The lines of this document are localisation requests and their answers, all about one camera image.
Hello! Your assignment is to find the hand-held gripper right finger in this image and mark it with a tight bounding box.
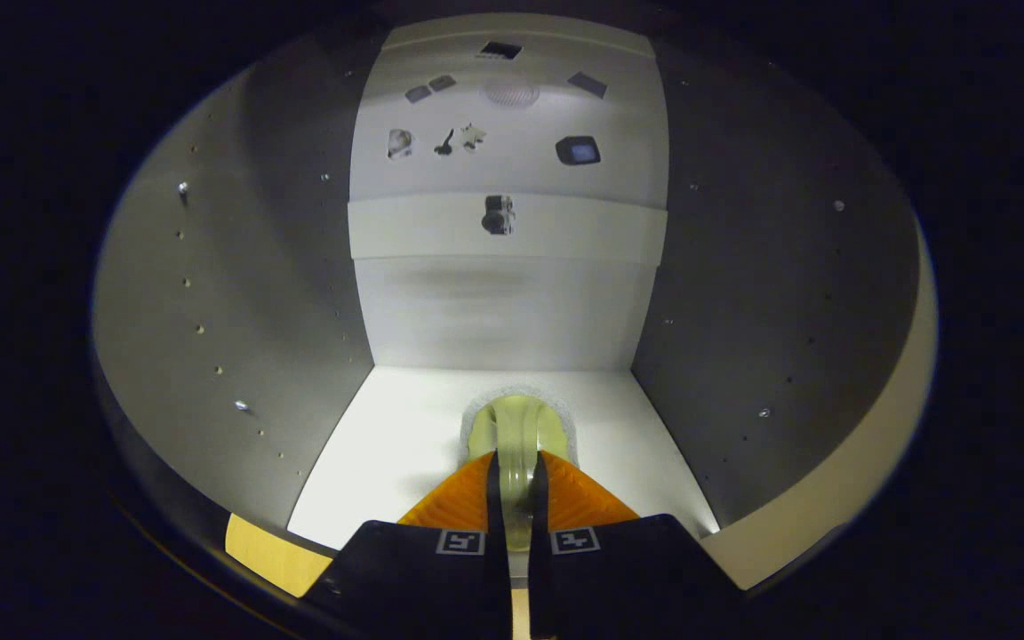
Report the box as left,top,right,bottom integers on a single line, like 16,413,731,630
528,451,744,640

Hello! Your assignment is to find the green and white plush toy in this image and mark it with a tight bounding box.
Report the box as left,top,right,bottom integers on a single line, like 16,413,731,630
461,394,577,579

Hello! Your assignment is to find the dark grey cabinet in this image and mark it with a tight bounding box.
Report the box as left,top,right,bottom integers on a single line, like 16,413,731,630
92,13,922,588

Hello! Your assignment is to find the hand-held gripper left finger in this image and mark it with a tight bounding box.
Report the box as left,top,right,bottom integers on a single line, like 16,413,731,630
303,451,513,640

